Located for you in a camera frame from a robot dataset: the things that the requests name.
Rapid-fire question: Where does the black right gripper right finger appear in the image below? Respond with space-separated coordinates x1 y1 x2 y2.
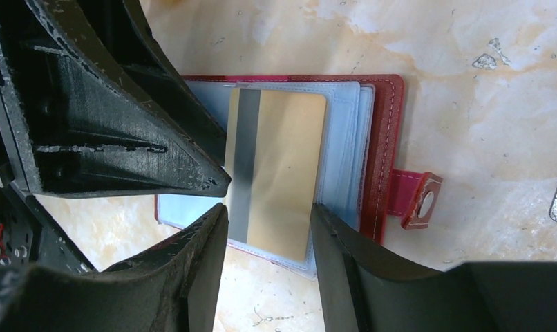
311 204 557 331

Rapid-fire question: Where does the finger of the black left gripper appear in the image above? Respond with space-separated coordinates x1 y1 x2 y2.
0 1 230 199
78 0 226 165

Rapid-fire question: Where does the red leather card holder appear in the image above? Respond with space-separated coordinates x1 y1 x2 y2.
155 74 442 279

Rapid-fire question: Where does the gold card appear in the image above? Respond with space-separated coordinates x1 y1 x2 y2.
225 87 328 262

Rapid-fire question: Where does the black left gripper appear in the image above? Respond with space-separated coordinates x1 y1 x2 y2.
0 77 96 273

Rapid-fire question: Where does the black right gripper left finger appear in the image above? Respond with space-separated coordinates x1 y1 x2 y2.
0 204 229 331

